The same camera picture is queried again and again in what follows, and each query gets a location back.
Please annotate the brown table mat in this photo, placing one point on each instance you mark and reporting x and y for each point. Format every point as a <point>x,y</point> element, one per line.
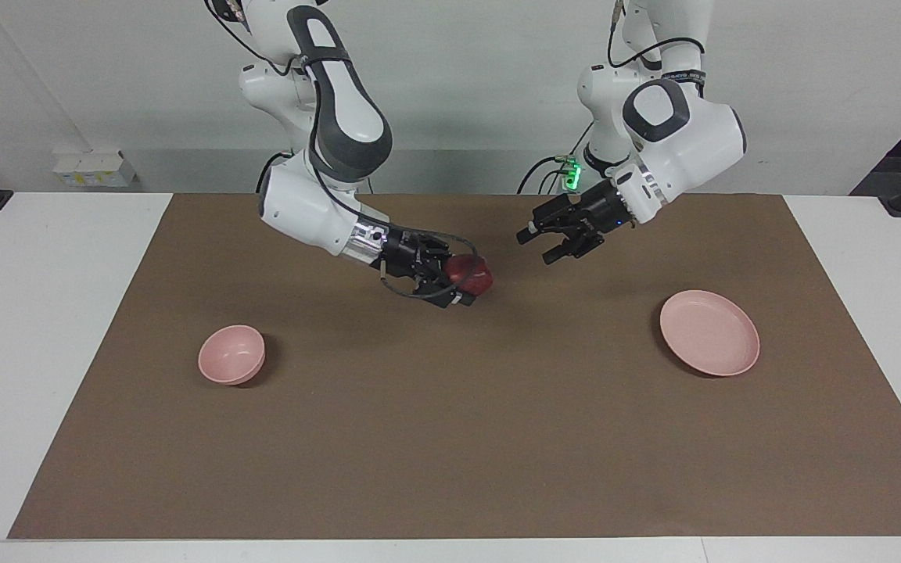
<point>450,407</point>

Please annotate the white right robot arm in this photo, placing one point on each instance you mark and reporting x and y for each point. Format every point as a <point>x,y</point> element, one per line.
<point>302,211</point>

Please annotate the pink plate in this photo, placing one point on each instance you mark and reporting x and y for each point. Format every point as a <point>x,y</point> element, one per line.
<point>708,332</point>

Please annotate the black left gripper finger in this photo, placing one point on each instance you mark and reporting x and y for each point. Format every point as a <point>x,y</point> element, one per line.
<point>574,246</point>
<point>544,229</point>

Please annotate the pink bowl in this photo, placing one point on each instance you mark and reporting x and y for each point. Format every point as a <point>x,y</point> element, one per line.
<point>231,356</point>

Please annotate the red apple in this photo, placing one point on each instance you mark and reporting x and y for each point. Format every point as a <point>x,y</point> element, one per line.
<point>472,274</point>

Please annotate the white wall power strip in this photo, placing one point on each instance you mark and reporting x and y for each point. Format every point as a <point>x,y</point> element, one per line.
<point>95,170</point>

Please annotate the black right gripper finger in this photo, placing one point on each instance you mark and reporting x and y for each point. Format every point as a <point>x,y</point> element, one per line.
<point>450,298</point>
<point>454,247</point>

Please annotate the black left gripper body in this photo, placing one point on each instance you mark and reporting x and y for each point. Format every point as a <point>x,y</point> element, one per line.
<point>591,211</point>

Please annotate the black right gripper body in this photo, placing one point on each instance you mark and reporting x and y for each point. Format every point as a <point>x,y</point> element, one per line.
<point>415,258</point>

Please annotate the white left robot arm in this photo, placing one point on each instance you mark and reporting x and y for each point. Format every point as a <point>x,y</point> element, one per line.
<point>685,133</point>

